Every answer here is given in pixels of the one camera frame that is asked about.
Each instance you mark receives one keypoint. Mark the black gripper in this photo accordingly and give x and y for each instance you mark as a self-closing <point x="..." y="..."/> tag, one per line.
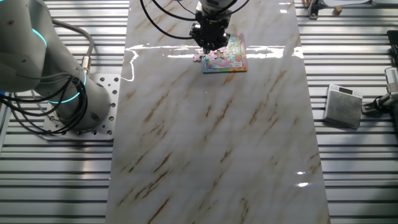
<point x="210" y="31"/>

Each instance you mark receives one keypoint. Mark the pink brown puzzle piece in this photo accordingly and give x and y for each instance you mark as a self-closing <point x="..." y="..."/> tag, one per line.
<point x="198" y="56"/>

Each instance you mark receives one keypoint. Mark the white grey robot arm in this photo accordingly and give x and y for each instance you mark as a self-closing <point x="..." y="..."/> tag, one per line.
<point x="31" y="62"/>

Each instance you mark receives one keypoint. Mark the colourful butterfly puzzle board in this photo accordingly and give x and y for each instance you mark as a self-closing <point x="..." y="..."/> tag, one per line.
<point x="236" y="62"/>

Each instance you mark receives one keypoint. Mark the marble pattern board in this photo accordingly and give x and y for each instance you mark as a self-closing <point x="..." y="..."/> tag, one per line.
<point x="192" y="149"/>

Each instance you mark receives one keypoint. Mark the small orange object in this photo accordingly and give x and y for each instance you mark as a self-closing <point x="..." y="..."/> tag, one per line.
<point x="307" y="2"/>

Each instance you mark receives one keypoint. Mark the black upright clamp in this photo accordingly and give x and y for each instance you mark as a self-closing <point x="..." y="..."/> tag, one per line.
<point x="314" y="11"/>

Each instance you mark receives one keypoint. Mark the small wooden block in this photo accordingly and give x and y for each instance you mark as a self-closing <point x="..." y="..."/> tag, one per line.
<point x="337" y="11"/>

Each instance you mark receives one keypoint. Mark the silver digital scale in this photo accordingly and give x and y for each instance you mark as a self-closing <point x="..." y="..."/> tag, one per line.
<point x="342" y="109"/>

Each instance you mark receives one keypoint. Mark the black metal clamp connector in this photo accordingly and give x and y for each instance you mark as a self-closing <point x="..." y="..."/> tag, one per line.
<point x="373" y="107"/>

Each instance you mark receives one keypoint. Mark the grey flat object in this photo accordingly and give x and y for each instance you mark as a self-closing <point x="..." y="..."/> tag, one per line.
<point x="385" y="2"/>

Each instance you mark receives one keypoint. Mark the black box device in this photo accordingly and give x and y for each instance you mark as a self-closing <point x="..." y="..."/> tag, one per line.
<point x="394" y="40"/>

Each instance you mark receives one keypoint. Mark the grey ribbed device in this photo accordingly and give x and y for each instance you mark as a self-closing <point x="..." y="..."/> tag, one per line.
<point x="392" y="77"/>

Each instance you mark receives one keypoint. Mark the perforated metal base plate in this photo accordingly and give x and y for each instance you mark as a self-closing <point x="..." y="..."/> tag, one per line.
<point x="107" y="87"/>

